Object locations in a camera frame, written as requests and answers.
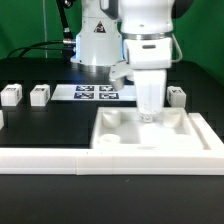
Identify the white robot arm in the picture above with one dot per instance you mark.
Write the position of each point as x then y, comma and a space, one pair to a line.
107, 24

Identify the white sheet with fiducial tags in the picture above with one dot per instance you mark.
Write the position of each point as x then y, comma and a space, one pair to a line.
70, 92

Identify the white part at left edge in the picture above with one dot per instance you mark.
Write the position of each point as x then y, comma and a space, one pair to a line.
1, 120

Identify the white L-shaped fixture wall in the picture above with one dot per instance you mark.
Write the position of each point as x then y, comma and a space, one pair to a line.
89, 161

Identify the white square tabletop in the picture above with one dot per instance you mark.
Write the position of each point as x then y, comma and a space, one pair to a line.
121, 128

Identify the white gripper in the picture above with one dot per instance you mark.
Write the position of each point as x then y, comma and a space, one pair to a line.
149, 61

